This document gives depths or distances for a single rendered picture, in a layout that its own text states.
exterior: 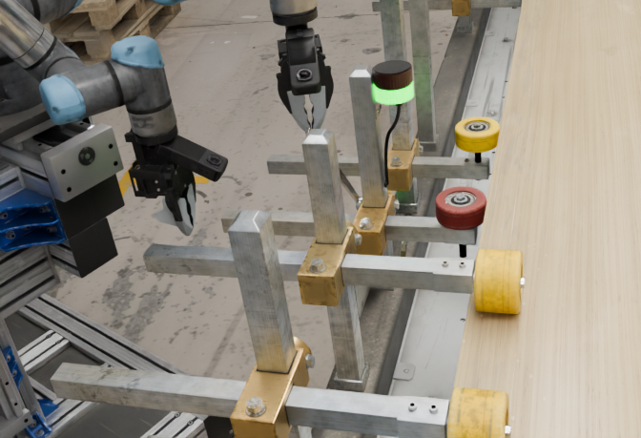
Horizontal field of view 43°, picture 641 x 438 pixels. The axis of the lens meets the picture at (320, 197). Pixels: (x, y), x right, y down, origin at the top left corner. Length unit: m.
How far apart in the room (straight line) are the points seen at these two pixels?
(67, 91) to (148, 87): 0.12
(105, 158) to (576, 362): 0.91
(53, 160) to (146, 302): 1.35
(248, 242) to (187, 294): 1.93
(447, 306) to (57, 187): 0.73
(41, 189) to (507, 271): 0.88
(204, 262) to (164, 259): 0.06
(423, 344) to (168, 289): 1.47
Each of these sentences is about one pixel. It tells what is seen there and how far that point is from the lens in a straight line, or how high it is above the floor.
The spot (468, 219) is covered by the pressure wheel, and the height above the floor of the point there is 0.89.
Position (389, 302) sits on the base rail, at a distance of 1.44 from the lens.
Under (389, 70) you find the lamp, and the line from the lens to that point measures 1.25.
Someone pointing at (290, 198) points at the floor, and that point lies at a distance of 3.14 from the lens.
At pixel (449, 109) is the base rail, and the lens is 2.07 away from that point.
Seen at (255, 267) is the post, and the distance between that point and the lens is 0.84.
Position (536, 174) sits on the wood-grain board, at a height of 0.90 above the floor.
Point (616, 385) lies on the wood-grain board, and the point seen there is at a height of 0.90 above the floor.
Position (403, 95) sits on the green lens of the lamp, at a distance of 1.26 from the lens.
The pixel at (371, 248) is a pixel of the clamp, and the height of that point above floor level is 0.84.
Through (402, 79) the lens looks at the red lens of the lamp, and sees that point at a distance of 1.24.
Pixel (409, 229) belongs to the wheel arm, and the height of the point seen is 0.85.
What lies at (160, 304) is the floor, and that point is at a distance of 2.74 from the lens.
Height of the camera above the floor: 1.59
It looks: 31 degrees down
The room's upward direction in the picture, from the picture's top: 8 degrees counter-clockwise
